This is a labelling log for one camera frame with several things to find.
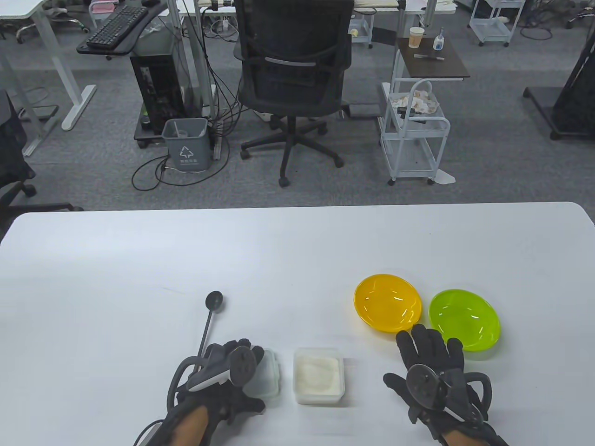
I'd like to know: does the grey trash bin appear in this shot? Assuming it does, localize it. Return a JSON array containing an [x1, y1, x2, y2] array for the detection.
[[161, 118, 212, 173]]

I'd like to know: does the white standing desk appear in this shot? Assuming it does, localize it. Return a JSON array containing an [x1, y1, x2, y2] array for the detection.
[[0, 0, 97, 156]]

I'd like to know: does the black keyboard tray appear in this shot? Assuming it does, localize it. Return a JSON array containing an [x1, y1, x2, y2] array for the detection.
[[77, 2, 170, 60]]

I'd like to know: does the person's left forearm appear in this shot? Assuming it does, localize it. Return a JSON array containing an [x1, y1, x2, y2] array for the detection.
[[135, 404, 210, 446]]

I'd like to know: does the black floor stand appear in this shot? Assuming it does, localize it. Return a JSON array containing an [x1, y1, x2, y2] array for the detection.
[[523, 28, 595, 140]]

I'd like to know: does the black flat base plate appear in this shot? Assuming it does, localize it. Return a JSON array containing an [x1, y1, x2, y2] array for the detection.
[[346, 103, 384, 119]]

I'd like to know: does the person's right forearm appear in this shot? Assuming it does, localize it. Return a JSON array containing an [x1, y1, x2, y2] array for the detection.
[[442, 427, 509, 446]]

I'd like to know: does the black long-handled spoon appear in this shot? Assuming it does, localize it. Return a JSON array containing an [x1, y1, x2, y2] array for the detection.
[[198, 291, 225, 361]]

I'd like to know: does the person's left hand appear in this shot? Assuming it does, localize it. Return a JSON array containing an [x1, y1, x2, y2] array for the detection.
[[167, 340, 266, 426]]

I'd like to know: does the orange plastic bowl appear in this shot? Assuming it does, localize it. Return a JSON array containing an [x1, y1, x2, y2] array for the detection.
[[354, 274, 423, 333]]

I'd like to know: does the clear plastic sugar container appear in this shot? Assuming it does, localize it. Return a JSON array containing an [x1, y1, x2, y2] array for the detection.
[[293, 347, 345, 405]]

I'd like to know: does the white wire rolling cart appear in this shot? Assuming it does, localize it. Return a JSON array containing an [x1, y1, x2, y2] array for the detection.
[[379, 78, 451, 185]]

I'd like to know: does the black keyboard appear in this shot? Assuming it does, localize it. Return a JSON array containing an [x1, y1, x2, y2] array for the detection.
[[86, 5, 149, 49]]

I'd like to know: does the green plastic bowl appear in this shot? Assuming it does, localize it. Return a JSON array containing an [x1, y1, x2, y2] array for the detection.
[[428, 289, 502, 353]]

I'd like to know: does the black computer tower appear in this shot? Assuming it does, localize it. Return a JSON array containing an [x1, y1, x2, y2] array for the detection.
[[130, 50, 186, 135]]

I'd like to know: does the crumpled white cloth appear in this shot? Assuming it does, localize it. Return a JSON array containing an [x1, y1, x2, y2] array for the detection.
[[388, 91, 440, 114]]

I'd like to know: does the white desk leg frame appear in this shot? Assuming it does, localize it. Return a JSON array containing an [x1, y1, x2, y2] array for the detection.
[[165, 0, 221, 161]]

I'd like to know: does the dark brown side table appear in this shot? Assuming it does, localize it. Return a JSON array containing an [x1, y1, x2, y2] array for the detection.
[[394, 37, 470, 80]]

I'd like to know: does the person's right hand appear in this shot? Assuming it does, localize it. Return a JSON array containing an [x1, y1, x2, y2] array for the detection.
[[383, 324, 493, 442]]

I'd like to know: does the small white cart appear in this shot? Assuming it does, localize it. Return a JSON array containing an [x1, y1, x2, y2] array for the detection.
[[349, 14, 375, 49]]

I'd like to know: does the black hand tracker controller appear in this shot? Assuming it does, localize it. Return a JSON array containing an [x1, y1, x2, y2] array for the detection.
[[406, 364, 492, 423], [166, 346, 256, 409]]

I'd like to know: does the black mesh office chair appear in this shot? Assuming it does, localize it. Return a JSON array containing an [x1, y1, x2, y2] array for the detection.
[[232, 0, 354, 188]]

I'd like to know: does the white utility cart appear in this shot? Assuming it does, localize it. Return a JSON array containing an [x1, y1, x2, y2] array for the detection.
[[469, 0, 516, 47]]

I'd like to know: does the clear plastic lid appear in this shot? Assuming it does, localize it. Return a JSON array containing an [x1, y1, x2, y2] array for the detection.
[[244, 348, 283, 398]]

